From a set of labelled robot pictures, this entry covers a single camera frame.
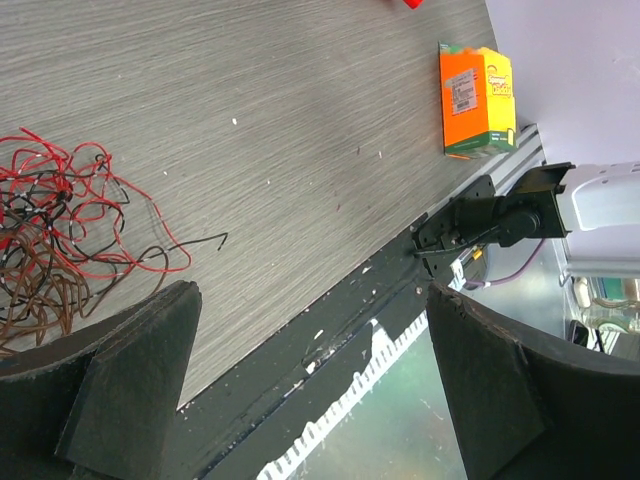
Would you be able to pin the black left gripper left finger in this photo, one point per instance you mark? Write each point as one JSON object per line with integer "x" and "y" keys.
{"x": 100, "y": 403}

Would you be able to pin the red compartment tray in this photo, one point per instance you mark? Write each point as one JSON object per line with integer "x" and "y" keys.
{"x": 411, "y": 4}

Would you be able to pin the white cable duct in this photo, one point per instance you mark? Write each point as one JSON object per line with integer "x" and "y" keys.
{"x": 350, "y": 395}

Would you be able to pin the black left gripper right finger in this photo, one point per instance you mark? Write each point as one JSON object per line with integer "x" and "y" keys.
{"x": 528, "y": 405}

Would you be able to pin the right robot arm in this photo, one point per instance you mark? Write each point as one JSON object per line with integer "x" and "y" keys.
{"x": 546, "y": 202}

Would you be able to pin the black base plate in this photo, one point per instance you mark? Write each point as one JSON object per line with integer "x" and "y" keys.
{"x": 253, "y": 414}

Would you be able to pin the orange yellow carton box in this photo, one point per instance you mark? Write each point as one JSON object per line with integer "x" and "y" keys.
{"x": 477, "y": 102}

